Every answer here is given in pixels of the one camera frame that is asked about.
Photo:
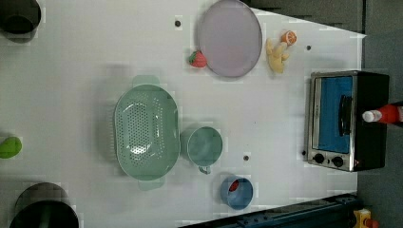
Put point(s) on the red strawberry toy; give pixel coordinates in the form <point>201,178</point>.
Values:
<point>197,59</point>

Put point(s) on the black cylinder bottom left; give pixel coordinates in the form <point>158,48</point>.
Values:
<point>44,205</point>

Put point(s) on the green pear toy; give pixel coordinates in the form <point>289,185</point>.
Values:
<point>10,147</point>

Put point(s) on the green mug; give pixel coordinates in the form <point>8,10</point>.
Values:
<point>202,146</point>

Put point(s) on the black cylinder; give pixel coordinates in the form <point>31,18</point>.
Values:
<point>19,16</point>
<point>44,205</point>

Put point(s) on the green perforated colander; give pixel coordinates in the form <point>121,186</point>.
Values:
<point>146,131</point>

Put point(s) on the blue bowl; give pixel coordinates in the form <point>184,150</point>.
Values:
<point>240,198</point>

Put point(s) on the silver toaster oven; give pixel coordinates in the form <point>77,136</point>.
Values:
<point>338,137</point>

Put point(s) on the blue metal frame rail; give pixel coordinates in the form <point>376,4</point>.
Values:
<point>332,212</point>

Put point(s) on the small red toy in bowl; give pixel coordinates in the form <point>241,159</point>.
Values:
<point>234,186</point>

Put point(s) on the yellow orange device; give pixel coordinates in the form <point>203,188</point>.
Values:
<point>363,219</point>

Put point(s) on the black cylinder top left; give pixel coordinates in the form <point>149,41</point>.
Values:
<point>19,16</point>

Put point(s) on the red ketchup bottle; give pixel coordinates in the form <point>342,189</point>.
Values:
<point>387,114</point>

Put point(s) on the orange half toy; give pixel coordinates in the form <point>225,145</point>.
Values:
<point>289,37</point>

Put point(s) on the lilac round plate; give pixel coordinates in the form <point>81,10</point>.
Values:
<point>230,38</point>

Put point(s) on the yellow ginger root toy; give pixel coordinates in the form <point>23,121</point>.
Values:
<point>276,56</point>

